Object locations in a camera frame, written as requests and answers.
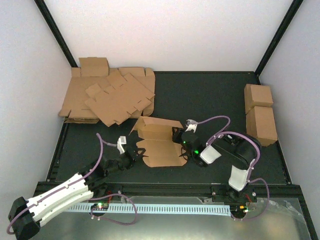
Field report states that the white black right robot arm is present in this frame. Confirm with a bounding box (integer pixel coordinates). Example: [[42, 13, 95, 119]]
[[172, 127, 262, 202]]

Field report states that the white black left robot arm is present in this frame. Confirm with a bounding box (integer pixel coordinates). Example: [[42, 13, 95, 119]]
[[7, 147, 146, 240]]

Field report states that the folded cardboard box front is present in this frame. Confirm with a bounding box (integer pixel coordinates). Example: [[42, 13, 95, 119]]
[[246, 106, 278, 147]]

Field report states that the small folded cardboard box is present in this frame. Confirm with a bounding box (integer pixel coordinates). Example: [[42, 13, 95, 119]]
[[79, 57, 109, 77]]

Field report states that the loose top cardboard blank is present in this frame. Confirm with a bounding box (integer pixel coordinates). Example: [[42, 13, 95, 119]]
[[84, 70, 155, 127]]

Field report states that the stack of flat cardboard blanks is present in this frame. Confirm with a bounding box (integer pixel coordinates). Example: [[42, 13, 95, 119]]
[[58, 67, 156, 127]]

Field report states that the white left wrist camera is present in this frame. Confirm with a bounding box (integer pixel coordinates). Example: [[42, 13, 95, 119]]
[[116, 136, 127, 154]]

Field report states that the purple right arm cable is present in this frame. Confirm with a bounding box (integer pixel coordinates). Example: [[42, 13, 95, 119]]
[[194, 115, 271, 222]]

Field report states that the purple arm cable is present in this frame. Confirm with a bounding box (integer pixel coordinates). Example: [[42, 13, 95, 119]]
[[6, 132, 118, 235], [194, 115, 271, 222]]

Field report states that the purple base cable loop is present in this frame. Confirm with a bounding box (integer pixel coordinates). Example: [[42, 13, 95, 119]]
[[89, 192, 138, 225]]

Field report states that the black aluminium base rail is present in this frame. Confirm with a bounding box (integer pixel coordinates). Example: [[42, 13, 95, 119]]
[[93, 182, 303, 203]]

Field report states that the light blue slotted cable duct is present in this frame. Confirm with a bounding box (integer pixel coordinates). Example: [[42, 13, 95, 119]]
[[66, 202, 231, 217]]

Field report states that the metal base plate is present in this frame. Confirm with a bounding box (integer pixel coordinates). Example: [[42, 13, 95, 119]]
[[34, 198, 311, 240]]

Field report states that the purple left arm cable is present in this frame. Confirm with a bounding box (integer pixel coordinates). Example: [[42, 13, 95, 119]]
[[6, 132, 118, 235]]

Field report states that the black right corner frame post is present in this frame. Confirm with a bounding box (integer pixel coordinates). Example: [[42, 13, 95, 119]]
[[254, 0, 304, 77]]

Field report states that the black corner frame post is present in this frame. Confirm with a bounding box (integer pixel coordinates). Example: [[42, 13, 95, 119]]
[[254, 0, 304, 77], [34, 0, 78, 68]]

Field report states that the black left corner frame post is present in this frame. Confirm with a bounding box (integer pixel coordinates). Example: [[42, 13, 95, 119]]
[[34, 0, 78, 68]]

